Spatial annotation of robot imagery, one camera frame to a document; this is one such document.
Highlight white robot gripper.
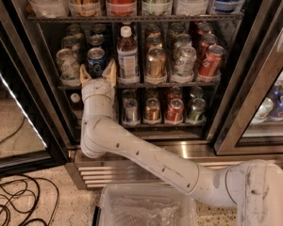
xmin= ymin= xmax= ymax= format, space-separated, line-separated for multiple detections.
xmin=79 ymin=58 xmax=117 ymax=101

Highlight blue pepsi can front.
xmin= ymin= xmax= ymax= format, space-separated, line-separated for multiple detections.
xmin=87 ymin=47 xmax=108 ymax=78

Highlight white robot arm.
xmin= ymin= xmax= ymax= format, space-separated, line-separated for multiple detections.
xmin=79 ymin=60 xmax=283 ymax=226

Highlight white green can front left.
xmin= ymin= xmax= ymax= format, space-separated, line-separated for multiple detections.
xmin=56 ymin=48 xmax=80 ymax=81

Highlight white green can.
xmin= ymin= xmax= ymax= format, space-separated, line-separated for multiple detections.
xmin=173 ymin=45 xmax=196 ymax=77
xmin=56 ymin=48 xmax=80 ymax=81

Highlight iced tea bottle middle shelf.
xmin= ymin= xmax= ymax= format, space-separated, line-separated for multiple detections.
xmin=117 ymin=25 xmax=139 ymax=79

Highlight tea bottle bottom shelf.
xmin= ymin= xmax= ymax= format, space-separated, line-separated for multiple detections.
xmin=70 ymin=93 xmax=83 ymax=123

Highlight silver can bottom shelf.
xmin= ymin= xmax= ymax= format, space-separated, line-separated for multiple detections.
xmin=124 ymin=99 xmax=140 ymax=124

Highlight gold can front middle shelf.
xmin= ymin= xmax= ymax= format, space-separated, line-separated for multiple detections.
xmin=145 ymin=47 xmax=166 ymax=79

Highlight gold can shelf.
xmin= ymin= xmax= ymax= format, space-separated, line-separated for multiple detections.
xmin=144 ymin=98 xmax=161 ymax=124
xmin=145 ymin=47 xmax=166 ymax=79

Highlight gold can bottom shelf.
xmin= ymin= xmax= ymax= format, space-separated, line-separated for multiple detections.
xmin=144 ymin=98 xmax=161 ymax=124

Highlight gold bottle top shelf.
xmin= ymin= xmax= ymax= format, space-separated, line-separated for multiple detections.
xmin=69 ymin=0 xmax=99 ymax=17

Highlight red can bottom shelf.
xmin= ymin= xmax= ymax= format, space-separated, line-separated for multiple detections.
xmin=165 ymin=99 xmax=184 ymax=124

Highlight red can shelf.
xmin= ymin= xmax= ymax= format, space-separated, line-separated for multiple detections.
xmin=165 ymin=99 xmax=184 ymax=124
xmin=198 ymin=45 xmax=225 ymax=77

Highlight white green can front right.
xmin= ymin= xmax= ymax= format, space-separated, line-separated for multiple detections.
xmin=173 ymin=45 xmax=196 ymax=77

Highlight open glass fridge door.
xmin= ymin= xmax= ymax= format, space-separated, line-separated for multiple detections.
xmin=0 ymin=3 xmax=70 ymax=180

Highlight green can bottom shelf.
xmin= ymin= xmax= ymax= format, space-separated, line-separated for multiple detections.
xmin=187 ymin=98 xmax=207 ymax=123

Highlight stainless steel fridge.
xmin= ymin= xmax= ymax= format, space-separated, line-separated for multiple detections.
xmin=0 ymin=0 xmax=283 ymax=190

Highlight red can front middle shelf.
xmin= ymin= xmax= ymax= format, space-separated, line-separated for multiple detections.
xmin=198 ymin=45 xmax=225 ymax=77

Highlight blue cans right fridge section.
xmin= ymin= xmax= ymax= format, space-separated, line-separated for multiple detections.
xmin=268 ymin=85 xmax=283 ymax=121

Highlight clear water bottle top left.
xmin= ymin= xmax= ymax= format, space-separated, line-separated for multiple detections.
xmin=30 ymin=0 xmax=69 ymax=18

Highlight clear water bottle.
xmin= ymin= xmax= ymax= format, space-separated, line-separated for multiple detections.
xmin=176 ymin=0 xmax=208 ymax=16
xmin=30 ymin=0 xmax=69 ymax=18

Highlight clear water bottle top right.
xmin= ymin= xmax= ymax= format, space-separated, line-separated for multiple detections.
xmin=176 ymin=0 xmax=208 ymax=16

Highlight clear plastic bin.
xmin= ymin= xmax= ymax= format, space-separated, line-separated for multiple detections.
xmin=96 ymin=184 xmax=198 ymax=226

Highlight black cables on floor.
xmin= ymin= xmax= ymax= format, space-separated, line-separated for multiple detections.
xmin=0 ymin=116 xmax=60 ymax=226

